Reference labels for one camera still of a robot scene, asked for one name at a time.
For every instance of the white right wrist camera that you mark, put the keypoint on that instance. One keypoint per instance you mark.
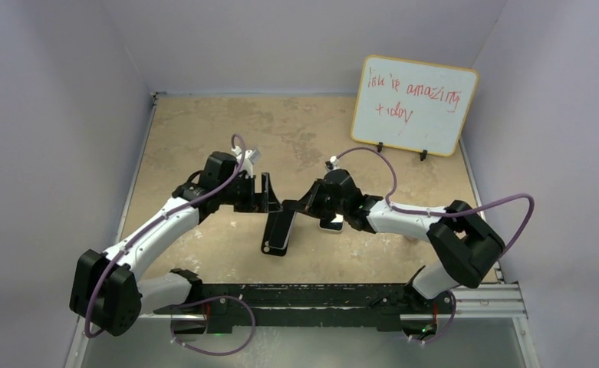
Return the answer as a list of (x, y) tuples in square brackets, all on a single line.
[(332, 164)]

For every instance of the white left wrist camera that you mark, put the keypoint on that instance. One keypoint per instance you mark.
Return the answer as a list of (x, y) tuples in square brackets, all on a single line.
[(248, 158)]

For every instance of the black phone case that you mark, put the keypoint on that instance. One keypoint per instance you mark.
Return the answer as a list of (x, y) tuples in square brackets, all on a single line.
[(273, 244)]

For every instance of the yellow framed whiteboard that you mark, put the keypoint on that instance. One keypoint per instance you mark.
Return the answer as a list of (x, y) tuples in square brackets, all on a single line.
[(412, 105)]

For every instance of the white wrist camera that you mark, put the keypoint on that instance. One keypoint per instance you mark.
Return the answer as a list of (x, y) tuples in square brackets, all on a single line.
[(332, 164), (248, 158)]

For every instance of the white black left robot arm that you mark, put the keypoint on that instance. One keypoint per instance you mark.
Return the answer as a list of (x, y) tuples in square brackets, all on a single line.
[(131, 269)]

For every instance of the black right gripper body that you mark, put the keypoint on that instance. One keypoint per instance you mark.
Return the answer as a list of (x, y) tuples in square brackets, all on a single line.
[(324, 204)]

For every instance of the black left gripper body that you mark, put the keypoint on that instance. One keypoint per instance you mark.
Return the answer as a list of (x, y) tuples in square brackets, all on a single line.
[(240, 195)]

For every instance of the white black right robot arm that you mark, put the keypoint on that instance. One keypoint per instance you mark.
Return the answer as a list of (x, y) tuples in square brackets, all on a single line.
[(466, 246)]

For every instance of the purple phone black screen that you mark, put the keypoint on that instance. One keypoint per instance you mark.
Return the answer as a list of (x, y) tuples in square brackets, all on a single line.
[(333, 222)]

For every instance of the white silicone phone case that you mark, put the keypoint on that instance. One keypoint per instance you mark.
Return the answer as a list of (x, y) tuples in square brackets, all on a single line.
[(332, 226)]

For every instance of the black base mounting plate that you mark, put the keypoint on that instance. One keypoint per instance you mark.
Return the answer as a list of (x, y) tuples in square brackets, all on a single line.
[(390, 307)]

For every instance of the aluminium frame rail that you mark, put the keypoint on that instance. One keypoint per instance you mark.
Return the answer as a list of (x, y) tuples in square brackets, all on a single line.
[(486, 301)]

